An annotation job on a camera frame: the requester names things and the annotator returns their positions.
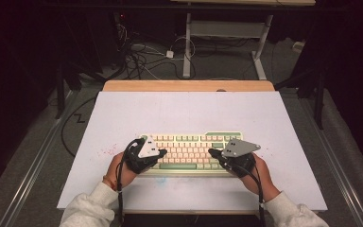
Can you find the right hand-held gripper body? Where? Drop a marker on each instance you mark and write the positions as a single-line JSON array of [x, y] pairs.
[[238, 147]]

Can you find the black stand leg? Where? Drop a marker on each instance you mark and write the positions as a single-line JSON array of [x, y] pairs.
[[60, 101]]

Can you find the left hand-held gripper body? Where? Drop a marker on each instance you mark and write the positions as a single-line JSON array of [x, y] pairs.
[[146, 148]]

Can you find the white metal desk frame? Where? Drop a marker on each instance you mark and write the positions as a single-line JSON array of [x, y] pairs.
[[223, 29]]

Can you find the white power adapter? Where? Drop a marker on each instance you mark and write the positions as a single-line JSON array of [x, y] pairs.
[[169, 54]]

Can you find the cream and green keyboard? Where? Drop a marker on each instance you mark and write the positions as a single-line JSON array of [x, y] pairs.
[[186, 151]]

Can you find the white table cover board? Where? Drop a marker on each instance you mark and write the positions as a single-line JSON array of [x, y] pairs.
[[186, 110]]

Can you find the person's right hand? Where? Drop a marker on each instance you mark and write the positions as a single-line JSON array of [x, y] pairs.
[[267, 184]]

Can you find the aluminium floor rail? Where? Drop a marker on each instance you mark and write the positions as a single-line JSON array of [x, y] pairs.
[[343, 179], [31, 179]]

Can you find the wooden table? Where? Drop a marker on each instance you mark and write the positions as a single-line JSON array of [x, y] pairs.
[[170, 85]]

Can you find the person's left hand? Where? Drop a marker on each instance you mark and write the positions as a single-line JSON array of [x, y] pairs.
[[126, 176]]

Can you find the small white box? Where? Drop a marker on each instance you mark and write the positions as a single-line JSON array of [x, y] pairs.
[[297, 46]]

